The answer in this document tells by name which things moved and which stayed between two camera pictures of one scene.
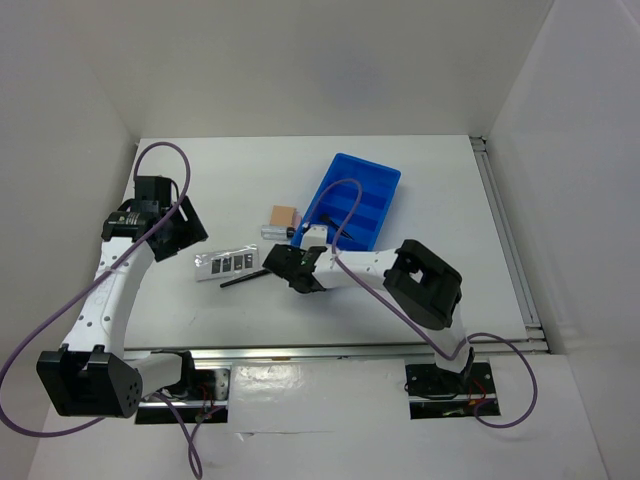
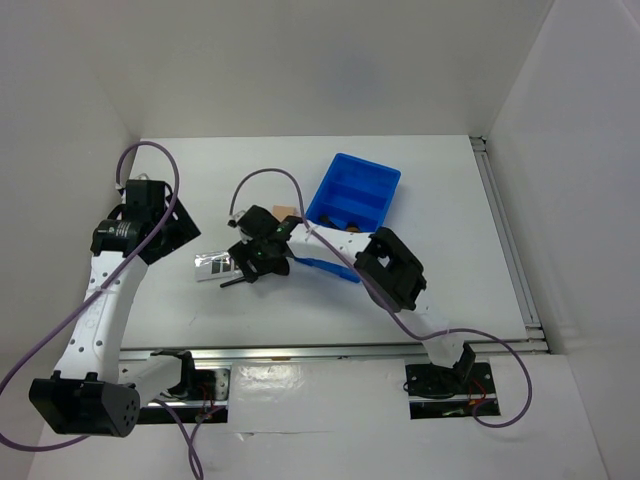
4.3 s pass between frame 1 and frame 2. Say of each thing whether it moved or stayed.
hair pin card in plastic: stayed
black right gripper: moved
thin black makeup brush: stayed
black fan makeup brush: stayed
